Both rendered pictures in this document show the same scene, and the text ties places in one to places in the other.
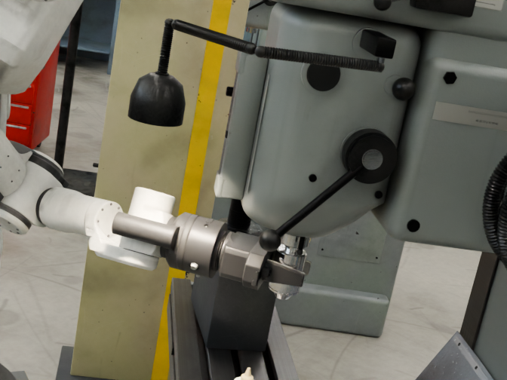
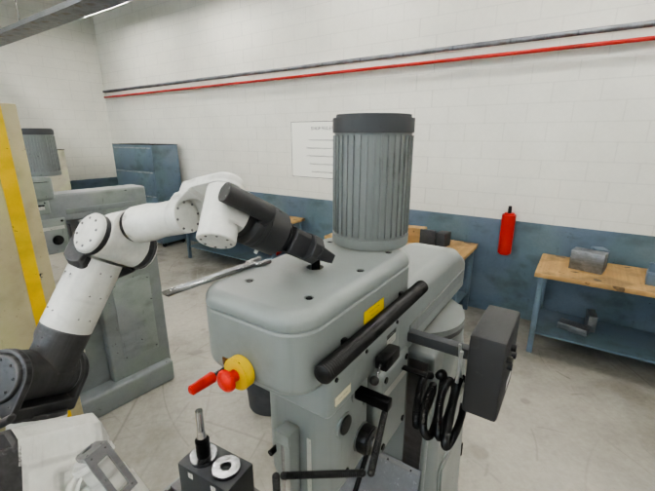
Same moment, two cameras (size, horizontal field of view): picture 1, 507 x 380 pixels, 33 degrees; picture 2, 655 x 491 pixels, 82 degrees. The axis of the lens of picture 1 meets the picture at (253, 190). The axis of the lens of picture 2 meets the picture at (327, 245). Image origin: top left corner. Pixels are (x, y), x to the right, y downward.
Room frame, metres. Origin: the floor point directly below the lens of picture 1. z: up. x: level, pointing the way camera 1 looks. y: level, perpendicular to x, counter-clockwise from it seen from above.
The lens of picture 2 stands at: (0.67, 0.46, 2.16)
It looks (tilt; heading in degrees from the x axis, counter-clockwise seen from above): 16 degrees down; 314
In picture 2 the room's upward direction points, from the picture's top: straight up
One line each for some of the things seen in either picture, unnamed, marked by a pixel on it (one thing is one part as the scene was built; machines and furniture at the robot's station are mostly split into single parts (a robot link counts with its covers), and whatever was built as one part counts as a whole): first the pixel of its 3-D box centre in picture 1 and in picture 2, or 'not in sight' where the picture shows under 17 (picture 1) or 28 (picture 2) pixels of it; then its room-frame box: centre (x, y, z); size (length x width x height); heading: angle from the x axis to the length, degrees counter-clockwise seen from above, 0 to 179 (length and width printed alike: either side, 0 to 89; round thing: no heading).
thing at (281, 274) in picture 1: (283, 275); not in sight; (1.19, -0.07, 1.24); 0.06 x 0.02 x 0.03; 80
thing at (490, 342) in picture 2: not in sight; (494, 359); (0.94, -0.43, 1.62); 0.20 x 0.09 x 0.21; 100
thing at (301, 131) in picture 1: (321, 120); (318, 426); (1.22, -0.08, 1.47); 0.21 x 0.19 x 0.32; 10
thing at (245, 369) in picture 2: not in sight; (239, 372); (1.18, 0.15, 1.76); 0.06 x 0.02 x 0.06; 10
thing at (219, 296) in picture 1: (234, 280); (216, 483); (1.62, 0.00, 1.04); 0.22 x 0.12 x 0.20; 15
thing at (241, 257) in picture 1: (229, 255); not in sight; (1.24, 0.02, 1.24); 0.13 x 0.12 x 0.10; 170
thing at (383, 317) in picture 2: not in sight; (381, 320); (1.08, -0.13, 1.79); 0.45 x 0.04 x 0.04; 100
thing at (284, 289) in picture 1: (287, 272); not in sight; (1.22, -0.07, 1.23); 0.05 x 0.05 x 0.06
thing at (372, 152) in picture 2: not in sight; (371, 180); (1.26, -0.32, 2.05); 0.20 x 0.20 x 0.32
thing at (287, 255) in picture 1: (291, 252); not in sight; (1.22, -0.07, 1.26); 0.05 x 0.05 x 0.01
